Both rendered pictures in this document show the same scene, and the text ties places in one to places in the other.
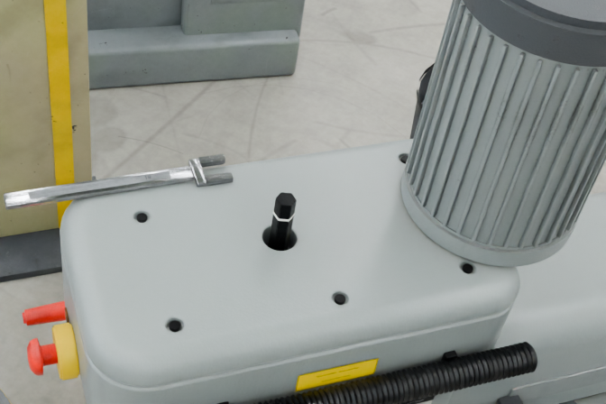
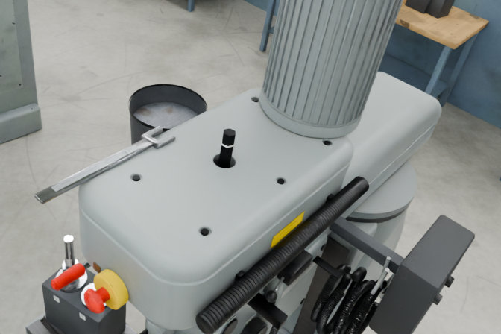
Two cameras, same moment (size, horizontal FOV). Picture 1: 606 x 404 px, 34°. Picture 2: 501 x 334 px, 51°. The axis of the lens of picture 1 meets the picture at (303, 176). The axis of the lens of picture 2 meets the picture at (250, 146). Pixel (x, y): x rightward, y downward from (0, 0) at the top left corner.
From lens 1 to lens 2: 42 cm
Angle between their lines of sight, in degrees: 24
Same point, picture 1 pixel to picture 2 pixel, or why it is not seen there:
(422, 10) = (99, 75)
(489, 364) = (351, 194)
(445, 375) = (336, 207)
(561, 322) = (353, 165)
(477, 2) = not seen: outside the picture
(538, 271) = not seen: hidden behind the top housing
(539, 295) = not seen: hidden behind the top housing
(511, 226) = (348, 109)
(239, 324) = (240, 215)
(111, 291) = (151, 227)
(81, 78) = not seen: outside the picture
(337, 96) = (73, 133)
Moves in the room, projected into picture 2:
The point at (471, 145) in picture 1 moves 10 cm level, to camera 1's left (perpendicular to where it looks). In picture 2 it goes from (326, 65) to (271, 69)
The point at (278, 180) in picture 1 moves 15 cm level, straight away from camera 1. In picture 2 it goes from (199, 131) to (171, 85)
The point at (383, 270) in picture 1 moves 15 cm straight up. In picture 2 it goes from (290, 158) to (311, 83)
